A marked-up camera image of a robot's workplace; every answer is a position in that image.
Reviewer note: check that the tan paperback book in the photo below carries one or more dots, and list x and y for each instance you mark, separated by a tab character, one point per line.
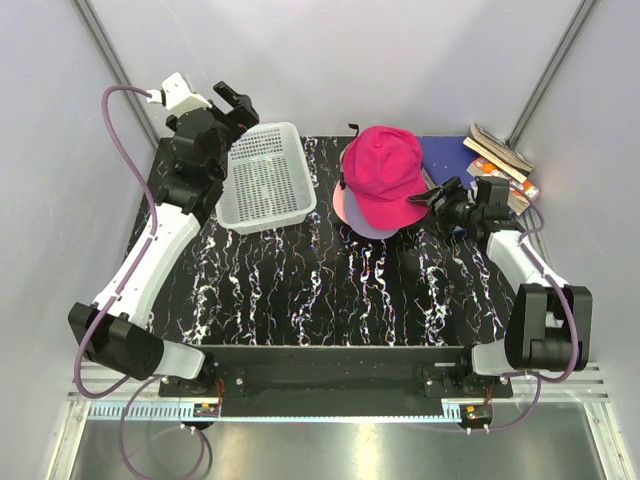
497	152

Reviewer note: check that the lavender baseball cap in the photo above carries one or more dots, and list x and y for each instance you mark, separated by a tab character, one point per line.
359	224

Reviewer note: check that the blue ring binder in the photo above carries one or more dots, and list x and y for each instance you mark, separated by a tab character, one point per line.
445	157

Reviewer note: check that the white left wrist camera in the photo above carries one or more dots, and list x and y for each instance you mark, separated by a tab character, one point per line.
176	96

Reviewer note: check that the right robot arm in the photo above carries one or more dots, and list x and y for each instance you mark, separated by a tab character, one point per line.
548	332

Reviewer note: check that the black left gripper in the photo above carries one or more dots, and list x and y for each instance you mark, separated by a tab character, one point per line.
240	118

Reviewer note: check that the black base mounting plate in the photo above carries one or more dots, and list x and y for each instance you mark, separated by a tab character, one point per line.
334	383

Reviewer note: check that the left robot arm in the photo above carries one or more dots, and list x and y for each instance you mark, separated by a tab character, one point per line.
112	330

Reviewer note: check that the orange paperback book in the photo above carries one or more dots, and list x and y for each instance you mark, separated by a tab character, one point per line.
521	194

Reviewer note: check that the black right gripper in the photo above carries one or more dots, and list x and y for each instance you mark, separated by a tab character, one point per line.
454	191

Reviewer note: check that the white plastic basket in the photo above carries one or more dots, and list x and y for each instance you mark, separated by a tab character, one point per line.
269	184

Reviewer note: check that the light pink baseball cap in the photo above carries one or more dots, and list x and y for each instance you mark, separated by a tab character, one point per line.
338	203

